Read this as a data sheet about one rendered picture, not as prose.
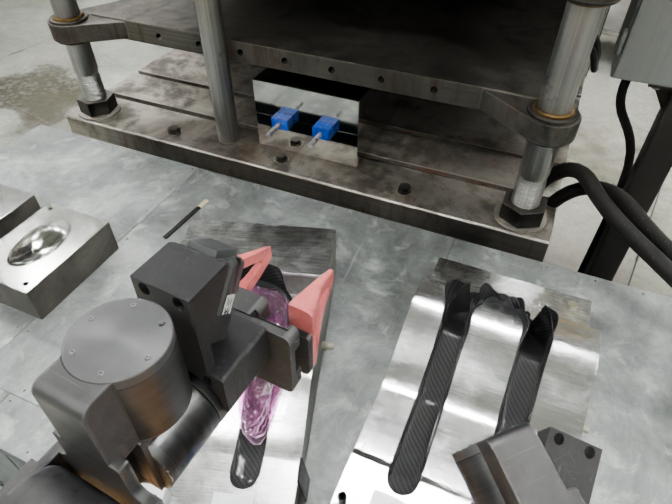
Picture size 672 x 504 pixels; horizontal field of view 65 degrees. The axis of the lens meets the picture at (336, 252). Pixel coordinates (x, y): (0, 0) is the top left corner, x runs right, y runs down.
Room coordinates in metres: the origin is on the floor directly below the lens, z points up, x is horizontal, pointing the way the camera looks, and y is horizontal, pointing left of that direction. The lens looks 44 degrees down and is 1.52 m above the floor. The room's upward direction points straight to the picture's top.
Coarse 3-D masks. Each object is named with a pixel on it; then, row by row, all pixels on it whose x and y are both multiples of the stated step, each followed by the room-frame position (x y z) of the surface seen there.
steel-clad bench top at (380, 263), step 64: (64, 192) 0.95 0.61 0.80; (128, 192) 0.95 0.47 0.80; (192, 192) 0.95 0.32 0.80; (256, 192) 0.95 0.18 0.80; (128, 256) 0.75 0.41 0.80; (384, 256) 0.75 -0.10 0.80; (448, 256) 0.75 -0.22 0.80; (512, 256) 0.75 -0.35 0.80; (0, 320) 0.59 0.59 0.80; (64, 320) 0.59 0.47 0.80; (384, 320) 0.59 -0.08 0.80; (640, 320) 0.59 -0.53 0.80; (0, 384) 0.46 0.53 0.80; (320, 384) 0.46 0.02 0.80; (640, 384) 0.46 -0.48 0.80; (0, 448) 0.35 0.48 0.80; (320, 448) 0.35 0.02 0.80; (640, 448) 0.35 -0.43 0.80
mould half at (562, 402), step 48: (432, 288) 0.54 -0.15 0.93; (528, 288) 0.61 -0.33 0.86; (432, 336) 0.46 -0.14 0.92; (480, 336) 0.46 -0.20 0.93; (576, 336) 0.45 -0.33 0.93; (384, 384) 0.41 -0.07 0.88; (480, 384) 0.40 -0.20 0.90; (576, 384) 0.38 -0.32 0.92; (384, 432) 0.33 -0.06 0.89; (480, 432) 0.33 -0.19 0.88; (576, 432) 0.33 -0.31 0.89; (384, 480) 0.27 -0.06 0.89; (432, 480) 0.27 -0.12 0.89
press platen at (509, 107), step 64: (128, 0) 1.47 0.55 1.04; (192, 0) 1.47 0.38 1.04; (256, 0) 1.47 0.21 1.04; (320, 0) 1.47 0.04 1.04; (384, 0) 1.47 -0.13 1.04; (448, 0) 1.47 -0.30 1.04; (512, 0) 1.47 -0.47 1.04; (256, 64) 1.19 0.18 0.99; (320, 64) 1.12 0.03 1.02; (384, 64) 1.08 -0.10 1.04; (448, 64) 1.08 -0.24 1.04; (512, 64) 1.08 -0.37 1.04; (512, 128) 0.89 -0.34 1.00; (576, 128) 0.85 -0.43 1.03
